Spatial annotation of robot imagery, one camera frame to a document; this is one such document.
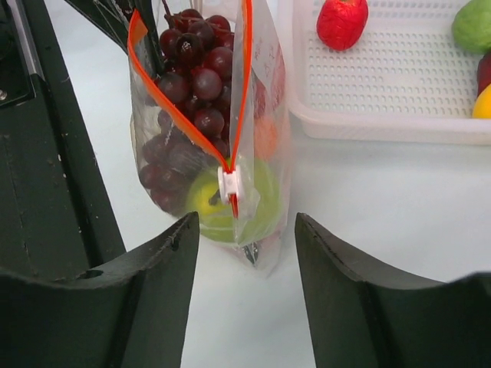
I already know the dark plum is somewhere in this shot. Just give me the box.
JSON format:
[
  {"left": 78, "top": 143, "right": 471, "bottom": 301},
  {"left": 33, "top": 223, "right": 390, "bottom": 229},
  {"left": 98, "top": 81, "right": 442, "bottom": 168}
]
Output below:
[{"left": 476, "top": 51, "right": 491, "bottom": 96}]

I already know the orange fruit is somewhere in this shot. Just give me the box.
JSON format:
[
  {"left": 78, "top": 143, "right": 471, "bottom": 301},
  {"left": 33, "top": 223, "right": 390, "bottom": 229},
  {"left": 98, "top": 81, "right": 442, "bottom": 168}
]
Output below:
[{"left": 254, "top": 117, "right": 278, "bottom": 160}]

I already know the yellow lemon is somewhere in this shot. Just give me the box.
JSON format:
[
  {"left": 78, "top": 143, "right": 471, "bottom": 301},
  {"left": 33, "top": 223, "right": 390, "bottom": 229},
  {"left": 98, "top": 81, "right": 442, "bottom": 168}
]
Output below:
[{"left": 472, "top": 84, "right": 491, "bottom": 119}]

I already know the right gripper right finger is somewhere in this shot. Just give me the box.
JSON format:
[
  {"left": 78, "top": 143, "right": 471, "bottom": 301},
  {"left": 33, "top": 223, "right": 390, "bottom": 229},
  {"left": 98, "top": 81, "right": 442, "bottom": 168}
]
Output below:
[{"left": 295, "top": 213, "right": 490, "bottom": 367}]

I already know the green custard apple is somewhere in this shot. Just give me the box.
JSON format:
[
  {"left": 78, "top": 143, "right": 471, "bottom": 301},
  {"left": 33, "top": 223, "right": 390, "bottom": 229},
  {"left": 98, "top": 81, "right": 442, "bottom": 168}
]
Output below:
[{"left": 451, "top": 0, "right": 490, "bottom": 54}]

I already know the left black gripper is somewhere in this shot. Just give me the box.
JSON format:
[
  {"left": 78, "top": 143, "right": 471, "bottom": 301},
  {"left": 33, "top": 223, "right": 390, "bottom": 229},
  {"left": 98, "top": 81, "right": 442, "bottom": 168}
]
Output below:
[{"left": 66, "top": 0, "right": 164, "bottom": 75}]

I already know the clear zip bag orange zipper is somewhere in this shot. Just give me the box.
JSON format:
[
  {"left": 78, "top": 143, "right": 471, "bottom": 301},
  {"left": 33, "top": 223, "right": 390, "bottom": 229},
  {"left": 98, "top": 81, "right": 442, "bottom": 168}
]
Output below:
[{"left": 127, "top": 1, "right": 291, "bottom": 274}]

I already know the small red apple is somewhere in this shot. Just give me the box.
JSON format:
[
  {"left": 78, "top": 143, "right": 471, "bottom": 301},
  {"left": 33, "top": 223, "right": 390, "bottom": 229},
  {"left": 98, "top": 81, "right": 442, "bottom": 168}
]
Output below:
[{"left": 316, "top": 0, "right": 369, "bottom": 51}]

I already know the dark purple grape bunch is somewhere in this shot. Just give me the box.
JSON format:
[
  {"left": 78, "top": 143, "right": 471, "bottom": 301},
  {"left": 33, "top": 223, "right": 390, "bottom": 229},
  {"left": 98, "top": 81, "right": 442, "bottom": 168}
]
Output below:
[{"left": 133, "top": 8, "right": 234, "bottom": 217}]

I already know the red green apple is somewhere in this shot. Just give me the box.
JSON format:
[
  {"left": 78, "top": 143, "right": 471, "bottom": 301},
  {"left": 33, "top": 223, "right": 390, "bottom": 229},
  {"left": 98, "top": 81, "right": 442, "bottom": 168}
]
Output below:
[{"left": 253, "top": 75, "right": 285, "bottom": 119}]

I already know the yellow green pear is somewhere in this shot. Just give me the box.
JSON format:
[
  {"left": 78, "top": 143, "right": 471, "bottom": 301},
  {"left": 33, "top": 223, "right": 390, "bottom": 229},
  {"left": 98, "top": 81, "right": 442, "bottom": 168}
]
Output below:
[{"left": 185, "top": 159, "right": 284, "bottom": 247}]

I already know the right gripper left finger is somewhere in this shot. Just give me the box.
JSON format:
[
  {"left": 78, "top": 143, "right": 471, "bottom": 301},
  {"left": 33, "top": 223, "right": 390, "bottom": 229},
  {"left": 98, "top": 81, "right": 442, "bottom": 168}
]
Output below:
[{"left": 1, "top": 212, "right": 199, "bottom": 367}]

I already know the white plastic basket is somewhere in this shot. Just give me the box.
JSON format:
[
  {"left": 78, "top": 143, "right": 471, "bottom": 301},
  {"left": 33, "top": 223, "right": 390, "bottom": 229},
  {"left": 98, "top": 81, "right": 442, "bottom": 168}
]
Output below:
[{"left": 277, "top": 1, "right": 490, "bottom": 146}]

